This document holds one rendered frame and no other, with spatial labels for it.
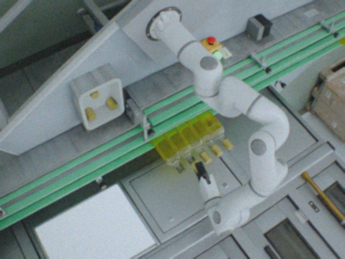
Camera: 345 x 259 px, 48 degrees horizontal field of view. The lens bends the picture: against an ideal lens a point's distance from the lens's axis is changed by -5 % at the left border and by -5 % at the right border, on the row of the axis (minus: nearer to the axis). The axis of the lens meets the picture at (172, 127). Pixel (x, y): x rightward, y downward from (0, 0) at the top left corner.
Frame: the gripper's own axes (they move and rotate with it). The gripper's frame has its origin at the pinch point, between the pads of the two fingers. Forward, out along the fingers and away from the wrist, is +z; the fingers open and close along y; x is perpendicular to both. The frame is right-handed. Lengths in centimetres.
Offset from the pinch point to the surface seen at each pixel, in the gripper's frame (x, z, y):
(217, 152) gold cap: -9.9, 4.9, 0.4
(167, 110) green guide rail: 5.9, 23.1, 12.3
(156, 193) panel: 17.5, 1.4, -14.4
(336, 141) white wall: -280, 125, -308
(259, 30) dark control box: -45, 47, 22
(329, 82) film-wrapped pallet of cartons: -268, 175, -234
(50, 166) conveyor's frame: 57, 17, 4
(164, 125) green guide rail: 8.0, 21.2, 4.9
